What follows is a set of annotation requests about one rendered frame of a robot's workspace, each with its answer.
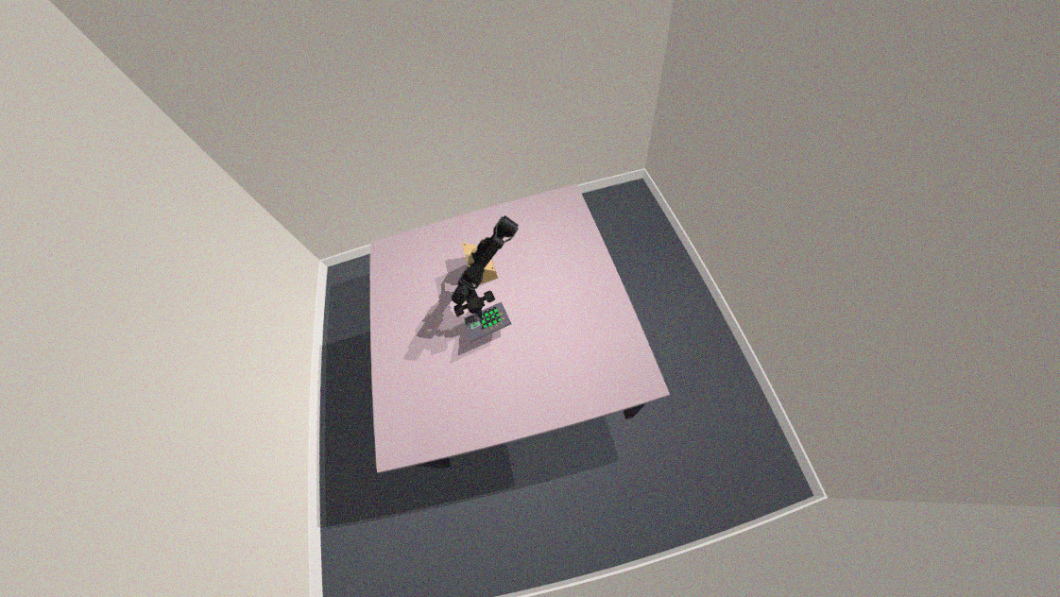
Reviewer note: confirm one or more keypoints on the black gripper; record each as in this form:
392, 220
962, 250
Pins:
488, 296

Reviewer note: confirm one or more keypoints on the grey switch panel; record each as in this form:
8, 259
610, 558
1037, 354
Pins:
493, 319

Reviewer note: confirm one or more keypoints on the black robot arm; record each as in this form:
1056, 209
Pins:
486, 249

